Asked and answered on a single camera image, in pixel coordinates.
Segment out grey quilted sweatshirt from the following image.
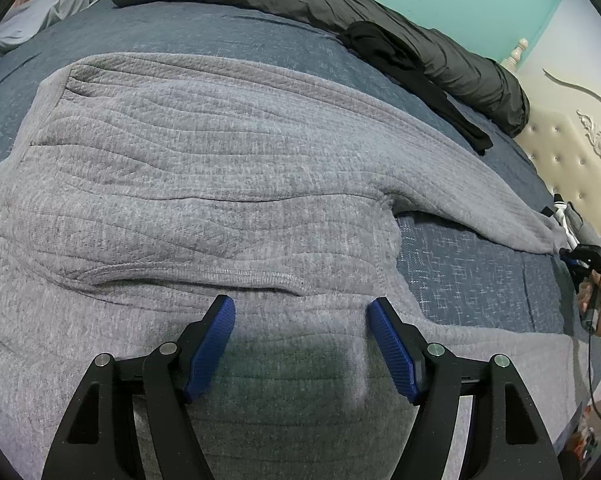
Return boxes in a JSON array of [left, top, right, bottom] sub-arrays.
[[0, 53, 587, 479]]

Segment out stack of folded clothes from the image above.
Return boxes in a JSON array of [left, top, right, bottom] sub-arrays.
[[541, 194, 601, 255]]

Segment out cream tufted headboard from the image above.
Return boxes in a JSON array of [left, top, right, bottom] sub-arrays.
[[501, 38, 601, 233]]

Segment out black garment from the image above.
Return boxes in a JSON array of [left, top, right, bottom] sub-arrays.
[[337, 21, 493, 156]]

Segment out dark grey rolled duvet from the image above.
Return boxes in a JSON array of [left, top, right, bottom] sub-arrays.
[[113, 0, 529, 136]]

